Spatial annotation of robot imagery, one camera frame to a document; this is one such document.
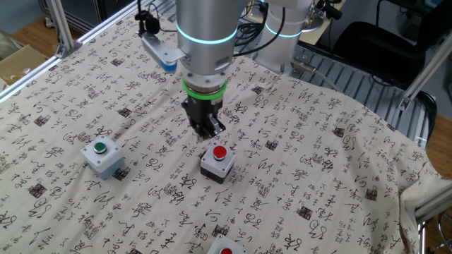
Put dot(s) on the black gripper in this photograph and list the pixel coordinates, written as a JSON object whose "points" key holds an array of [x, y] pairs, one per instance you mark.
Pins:
{"points": [[203, 113]]}

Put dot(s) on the red mushroom button black-base box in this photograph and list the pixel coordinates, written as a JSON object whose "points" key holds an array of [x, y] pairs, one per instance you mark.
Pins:
{"points": [[212, 166]]}

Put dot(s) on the green button white box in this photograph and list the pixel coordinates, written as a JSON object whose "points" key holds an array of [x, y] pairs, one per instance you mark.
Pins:
{"points": [[107, 153]]}

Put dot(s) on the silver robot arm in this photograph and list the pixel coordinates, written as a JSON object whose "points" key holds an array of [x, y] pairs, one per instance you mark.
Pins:
{"points": [[206, 21]]}

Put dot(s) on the beige calligraphy print tablecloth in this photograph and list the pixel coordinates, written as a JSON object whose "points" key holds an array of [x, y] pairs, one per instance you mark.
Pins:
{"points": [[300, 194]]}

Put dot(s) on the red button grey-base box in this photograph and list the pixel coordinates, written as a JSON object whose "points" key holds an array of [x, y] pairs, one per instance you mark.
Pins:
{"points": [[217, 247]]}

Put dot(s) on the beige desk board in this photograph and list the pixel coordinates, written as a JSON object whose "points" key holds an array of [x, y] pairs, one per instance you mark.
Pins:
{"points": [[321, 33]]}

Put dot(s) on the dark equipment rack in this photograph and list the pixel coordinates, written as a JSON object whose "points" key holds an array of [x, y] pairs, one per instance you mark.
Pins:
{"points": [[88, 10]]}

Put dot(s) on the black webcam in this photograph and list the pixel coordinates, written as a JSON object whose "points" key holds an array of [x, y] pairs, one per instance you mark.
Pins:
{"points": [[330, 10]]}

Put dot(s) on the brown cardboard box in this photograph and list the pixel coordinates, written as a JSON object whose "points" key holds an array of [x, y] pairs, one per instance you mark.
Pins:
{"points": [[21, 63]]}

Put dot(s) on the black office chair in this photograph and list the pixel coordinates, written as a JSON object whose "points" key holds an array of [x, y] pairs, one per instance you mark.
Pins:
{"points": [[378, 49]]}

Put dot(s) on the olive green bag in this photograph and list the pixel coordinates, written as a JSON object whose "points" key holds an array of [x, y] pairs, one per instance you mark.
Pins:
{"points": [[7, 46]]}

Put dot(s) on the silver wrist camera blue end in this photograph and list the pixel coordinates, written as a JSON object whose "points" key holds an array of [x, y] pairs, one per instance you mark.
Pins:
{"points": [[160, 51]]}

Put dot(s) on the aluminium table edge rail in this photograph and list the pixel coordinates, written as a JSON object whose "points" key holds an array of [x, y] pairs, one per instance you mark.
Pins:
{"points": [[434, 204], [42, 68]]}

